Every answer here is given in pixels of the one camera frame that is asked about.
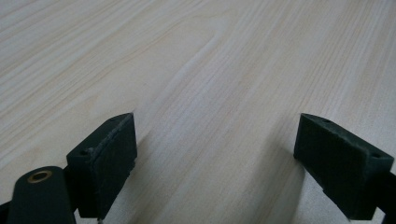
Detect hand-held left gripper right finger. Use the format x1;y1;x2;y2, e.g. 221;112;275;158
293;113;395;221

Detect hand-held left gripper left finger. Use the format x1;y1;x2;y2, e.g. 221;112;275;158
65;112;138;220

